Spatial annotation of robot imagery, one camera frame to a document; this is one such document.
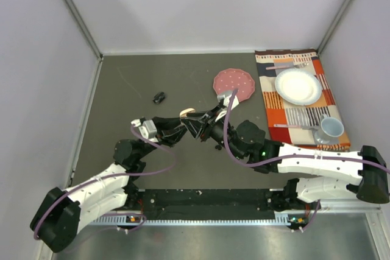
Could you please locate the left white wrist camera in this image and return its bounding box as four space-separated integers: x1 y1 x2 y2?
131 118 158 143

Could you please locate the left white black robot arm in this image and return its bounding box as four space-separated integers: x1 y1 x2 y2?
30 117 187 253

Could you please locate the pink handled utensil upper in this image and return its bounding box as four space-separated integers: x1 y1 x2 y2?
266 65 294 70

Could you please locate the white paper plate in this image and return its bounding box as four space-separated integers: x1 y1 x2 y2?
274 69 322 106

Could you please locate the pink handled utensil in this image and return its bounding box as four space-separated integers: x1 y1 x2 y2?
273 124 318 130
266 65 294 70

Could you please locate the cream earbud charging case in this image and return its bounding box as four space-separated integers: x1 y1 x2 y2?
179 108 196 118

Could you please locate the aluminium frame profile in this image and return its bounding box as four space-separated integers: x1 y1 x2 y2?
53 205 381 259

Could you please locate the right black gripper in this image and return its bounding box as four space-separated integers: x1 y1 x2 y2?
181 105 245 160

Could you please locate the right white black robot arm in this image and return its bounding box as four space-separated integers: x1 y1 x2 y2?
180 108 389 209

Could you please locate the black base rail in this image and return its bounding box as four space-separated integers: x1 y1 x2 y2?
139 189 286 220

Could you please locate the pink dotted plate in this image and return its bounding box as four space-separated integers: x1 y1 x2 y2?
213 68 255 102

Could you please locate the light blue cup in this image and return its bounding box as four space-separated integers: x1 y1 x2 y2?
314 114 344 144

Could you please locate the patterned orange cloth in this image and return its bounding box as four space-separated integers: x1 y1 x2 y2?
255 49 351 151

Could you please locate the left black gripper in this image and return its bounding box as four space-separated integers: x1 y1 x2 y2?
135 116 188 160

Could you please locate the black earbud charging case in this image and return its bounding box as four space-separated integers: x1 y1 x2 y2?
153 91 166 105

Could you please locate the grey slotted cable duct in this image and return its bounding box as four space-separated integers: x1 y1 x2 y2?
90 212 308 227

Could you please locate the pink handled utensil lower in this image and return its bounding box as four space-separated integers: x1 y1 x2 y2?
273 124 318 130

